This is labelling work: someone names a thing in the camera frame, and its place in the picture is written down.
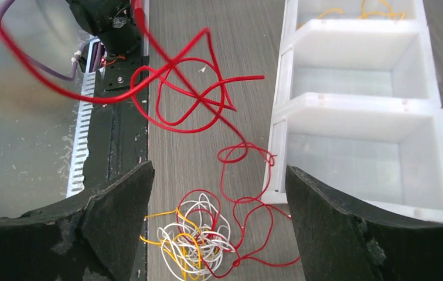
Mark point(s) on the white three-compartment tray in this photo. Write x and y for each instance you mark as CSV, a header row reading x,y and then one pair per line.
x,y
357,105

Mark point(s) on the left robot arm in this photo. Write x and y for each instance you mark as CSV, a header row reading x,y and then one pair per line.
x,y
112,21

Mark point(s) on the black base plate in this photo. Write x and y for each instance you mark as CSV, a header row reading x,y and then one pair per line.
x,y
120,116

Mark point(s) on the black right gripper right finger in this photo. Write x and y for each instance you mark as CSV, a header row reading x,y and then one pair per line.
x,y
341,237

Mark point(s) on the grey cable duct rail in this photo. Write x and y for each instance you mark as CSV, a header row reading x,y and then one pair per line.
x,y
80,151

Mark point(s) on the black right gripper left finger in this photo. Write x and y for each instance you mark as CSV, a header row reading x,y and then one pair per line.
x,y
47,244

